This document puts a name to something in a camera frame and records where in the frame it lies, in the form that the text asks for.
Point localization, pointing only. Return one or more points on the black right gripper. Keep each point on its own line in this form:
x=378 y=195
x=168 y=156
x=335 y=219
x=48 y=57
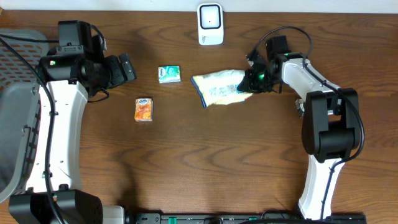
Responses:
x=247 y=83

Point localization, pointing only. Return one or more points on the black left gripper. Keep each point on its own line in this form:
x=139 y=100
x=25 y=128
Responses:
x=116 y=72

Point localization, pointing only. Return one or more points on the yellow snack bag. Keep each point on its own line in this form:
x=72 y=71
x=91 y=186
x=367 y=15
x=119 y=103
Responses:
x=220 y=88

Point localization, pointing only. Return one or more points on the orange tissue pack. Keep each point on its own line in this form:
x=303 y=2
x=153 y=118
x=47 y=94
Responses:
x=143 y=111

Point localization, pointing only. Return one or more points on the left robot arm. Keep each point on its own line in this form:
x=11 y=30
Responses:
x=41 y=127

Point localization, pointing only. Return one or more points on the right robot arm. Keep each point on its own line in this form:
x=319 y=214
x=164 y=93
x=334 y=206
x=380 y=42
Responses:
x=331 y=128

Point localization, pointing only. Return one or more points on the white barcode scanner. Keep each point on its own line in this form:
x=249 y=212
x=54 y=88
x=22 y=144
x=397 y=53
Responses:
x=210 y=24

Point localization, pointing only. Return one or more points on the grey plastic shopping basket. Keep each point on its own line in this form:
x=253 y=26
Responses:
x=20 y=121

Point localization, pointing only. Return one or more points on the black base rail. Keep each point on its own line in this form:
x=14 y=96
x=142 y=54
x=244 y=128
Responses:
x=269 y=217

